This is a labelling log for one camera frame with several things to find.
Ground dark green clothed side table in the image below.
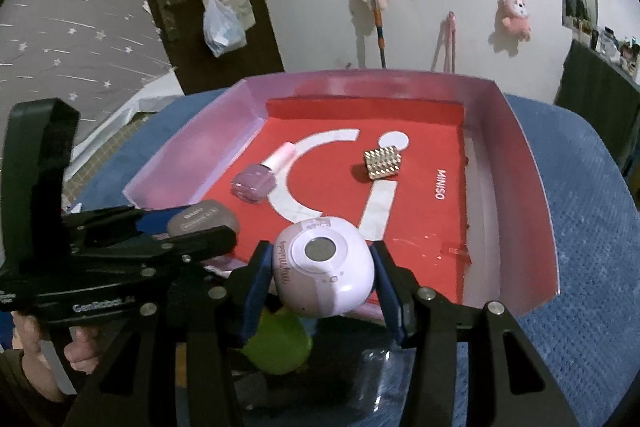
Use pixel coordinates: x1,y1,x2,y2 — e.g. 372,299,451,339
554,40,639,167

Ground pink pig plush right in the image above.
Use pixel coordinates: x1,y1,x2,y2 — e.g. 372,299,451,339
500,0,532,41

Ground red paper liner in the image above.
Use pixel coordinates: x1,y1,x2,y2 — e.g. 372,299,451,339
206,98,471,303

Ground purple cardboard box tray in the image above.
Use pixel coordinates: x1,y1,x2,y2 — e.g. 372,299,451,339
122,70,560,314

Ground pink hanger on wall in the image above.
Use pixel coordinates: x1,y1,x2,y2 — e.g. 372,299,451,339
431,11,457,74

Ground orange tipped mop pole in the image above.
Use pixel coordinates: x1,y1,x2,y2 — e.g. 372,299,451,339
371,0,386,69

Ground white pink round device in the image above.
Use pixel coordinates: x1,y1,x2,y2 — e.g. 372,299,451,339
272,217,375,319

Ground white plastic bag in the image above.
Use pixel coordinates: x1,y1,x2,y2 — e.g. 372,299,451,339
203,0,246,57

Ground person left hand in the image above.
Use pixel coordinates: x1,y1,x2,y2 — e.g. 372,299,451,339
12,312,103,374

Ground door handle plate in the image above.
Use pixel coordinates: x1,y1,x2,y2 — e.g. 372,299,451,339
156,0,186,42

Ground brown eye shadow case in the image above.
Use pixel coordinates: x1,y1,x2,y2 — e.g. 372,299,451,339
167,199,241,237

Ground gold studded cylinder cap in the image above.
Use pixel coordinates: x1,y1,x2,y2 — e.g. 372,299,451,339
363,145,401,181

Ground clear plastic cup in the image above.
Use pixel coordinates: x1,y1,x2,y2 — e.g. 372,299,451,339
348,349,395,416

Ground purple nail polish bottle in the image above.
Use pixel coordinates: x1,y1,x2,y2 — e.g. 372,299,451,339
231,142,296,204

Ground green frog toy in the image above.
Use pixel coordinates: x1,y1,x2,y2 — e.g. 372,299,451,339
241,308,312,376

